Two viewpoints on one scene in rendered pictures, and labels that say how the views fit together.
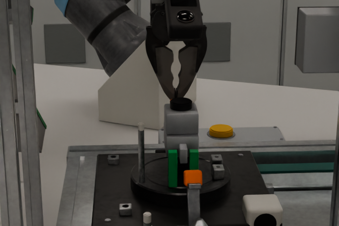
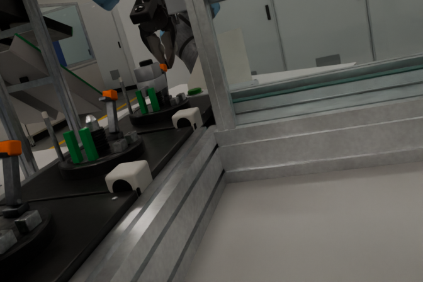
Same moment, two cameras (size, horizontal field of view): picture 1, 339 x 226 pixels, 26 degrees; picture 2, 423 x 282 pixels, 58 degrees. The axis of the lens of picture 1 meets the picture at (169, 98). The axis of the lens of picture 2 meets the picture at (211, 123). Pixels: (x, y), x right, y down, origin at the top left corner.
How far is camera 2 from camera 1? 0.54 m
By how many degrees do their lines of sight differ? 21
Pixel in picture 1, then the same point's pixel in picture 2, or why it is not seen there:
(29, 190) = (71, 126)
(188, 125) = (146, 73)
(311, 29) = not seen: outside the picture
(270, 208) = (184, 113)
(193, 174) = (106, 92)
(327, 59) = (180, 0)
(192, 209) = (109, 114)
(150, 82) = not seen: hidden behind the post
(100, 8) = (180, 38)
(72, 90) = not seen: hidden behind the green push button
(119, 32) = (191, 49)
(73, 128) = not seen: hidden behind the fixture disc
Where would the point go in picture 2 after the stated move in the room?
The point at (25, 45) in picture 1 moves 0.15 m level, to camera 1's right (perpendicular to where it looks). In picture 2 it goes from (43, 41) to (99, 25)
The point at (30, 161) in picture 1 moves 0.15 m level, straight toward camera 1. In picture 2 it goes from (67, 109) to (30, 130)
